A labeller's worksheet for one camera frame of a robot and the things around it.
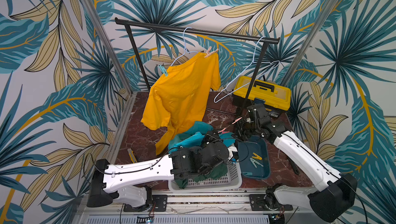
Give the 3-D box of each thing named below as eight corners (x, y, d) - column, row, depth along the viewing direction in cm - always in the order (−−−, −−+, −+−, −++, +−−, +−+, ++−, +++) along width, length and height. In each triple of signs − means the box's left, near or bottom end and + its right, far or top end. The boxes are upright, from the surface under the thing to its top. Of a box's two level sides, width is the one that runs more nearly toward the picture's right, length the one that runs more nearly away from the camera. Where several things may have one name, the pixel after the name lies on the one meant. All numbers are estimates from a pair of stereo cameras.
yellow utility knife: (133, 164, 87) (131, 163, 85) (128, 151, 92) (126, 149, 90) (138, 161, 88) (136, 160, 86) (132, 148, 93) (131, 147, 91)
